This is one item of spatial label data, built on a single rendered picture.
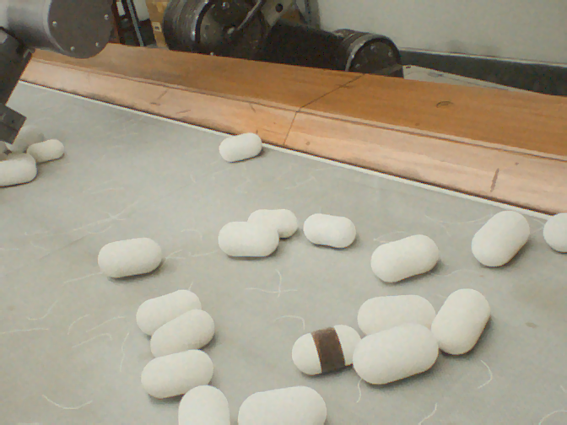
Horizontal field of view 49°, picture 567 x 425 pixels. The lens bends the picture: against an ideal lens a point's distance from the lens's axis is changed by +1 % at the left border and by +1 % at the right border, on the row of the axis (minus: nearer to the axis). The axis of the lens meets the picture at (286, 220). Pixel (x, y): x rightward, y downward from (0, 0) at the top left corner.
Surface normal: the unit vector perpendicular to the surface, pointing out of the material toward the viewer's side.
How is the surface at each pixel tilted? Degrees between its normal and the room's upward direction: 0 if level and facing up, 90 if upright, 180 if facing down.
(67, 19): 95
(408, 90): 0
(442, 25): 89
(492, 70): 90
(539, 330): 0
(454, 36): 89
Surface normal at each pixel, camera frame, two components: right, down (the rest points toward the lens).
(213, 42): 0.50, 0.37
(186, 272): -0.17, -0.85
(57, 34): 0.77, 0.28
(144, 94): -0.61, -0.28
